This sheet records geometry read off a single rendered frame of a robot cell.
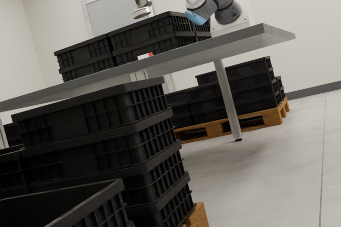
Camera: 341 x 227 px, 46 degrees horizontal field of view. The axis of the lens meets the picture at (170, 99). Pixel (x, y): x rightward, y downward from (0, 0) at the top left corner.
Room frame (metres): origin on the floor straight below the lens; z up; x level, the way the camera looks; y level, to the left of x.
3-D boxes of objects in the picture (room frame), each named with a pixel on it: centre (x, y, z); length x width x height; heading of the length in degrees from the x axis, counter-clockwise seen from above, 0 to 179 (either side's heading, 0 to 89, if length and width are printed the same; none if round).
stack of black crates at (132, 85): (1.26, 0.24, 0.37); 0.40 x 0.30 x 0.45; 67
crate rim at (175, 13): (2.27, 0.01, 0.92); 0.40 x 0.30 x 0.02; 64
